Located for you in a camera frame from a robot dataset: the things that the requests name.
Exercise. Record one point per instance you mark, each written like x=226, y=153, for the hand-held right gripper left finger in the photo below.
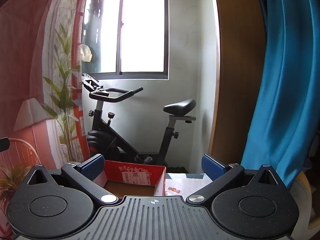
x=92, y=167

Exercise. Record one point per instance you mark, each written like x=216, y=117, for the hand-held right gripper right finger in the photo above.
x=213, y=167

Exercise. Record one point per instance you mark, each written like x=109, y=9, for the red cardboard box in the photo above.
x=112, y=167

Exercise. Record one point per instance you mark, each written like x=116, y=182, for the printed tablecloth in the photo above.
x=185, y=185

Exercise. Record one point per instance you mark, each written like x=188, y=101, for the black exercise bike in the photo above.
x=180, y=106

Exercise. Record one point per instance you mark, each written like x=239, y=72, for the white yellow object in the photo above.
x=303, y=192

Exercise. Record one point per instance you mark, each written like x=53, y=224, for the blue curtain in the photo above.
x=282, y=80

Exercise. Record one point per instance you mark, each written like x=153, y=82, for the white crumpled plastic bag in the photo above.
x=86, y=52

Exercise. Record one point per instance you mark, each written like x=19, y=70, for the dark framed window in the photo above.
x=140, y=30

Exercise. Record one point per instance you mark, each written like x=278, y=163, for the wooden door frame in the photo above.
x=237, y=55

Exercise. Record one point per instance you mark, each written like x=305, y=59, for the plant printed wall cloth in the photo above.
x=25, y=55

